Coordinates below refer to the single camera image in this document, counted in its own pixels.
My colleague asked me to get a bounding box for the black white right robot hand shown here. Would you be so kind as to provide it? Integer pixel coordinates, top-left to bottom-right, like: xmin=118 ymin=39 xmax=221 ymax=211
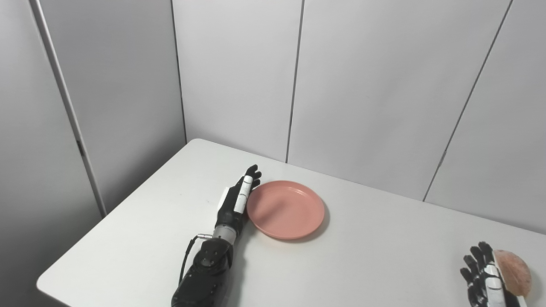
xmin=460 ymin=241 xmax=527 ymax=307

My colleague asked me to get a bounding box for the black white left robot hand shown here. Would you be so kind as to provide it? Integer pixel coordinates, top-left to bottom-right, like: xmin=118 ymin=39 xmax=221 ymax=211
xmin=215 ymin=164 xmax=262 ymax=236

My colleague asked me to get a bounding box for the golden bread roll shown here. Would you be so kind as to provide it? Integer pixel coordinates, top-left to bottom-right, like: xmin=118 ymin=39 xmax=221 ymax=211
xmin=494 ymin=249 xmax=532 ymax=297

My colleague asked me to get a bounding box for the pink round plate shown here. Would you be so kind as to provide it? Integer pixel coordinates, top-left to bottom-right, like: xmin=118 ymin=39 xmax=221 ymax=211
xmin=246 ymin=180 xmax=325 ymax=240

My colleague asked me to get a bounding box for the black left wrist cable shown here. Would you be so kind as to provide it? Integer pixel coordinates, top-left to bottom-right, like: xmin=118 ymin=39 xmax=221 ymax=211
xmin=179 ymin=233 xmax=213 ymax=284

